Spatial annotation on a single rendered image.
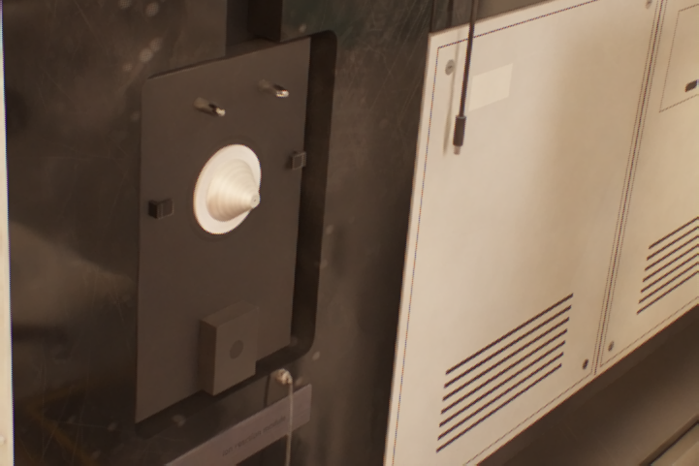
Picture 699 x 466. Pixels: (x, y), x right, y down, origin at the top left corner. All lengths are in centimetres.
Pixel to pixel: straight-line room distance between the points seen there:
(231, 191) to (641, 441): 80
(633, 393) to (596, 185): 38
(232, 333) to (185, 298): 5
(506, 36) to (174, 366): 40
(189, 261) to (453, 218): 31
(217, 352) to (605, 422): 75
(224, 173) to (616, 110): 56
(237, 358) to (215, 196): 13
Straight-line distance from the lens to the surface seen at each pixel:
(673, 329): 176
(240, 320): 90
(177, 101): 81
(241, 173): 85
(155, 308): 86
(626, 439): 154
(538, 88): 116
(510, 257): 121
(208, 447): 94
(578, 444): 151
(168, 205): 82
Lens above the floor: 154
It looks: 23 degrees down
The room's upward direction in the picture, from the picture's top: 5 degrees clockwise
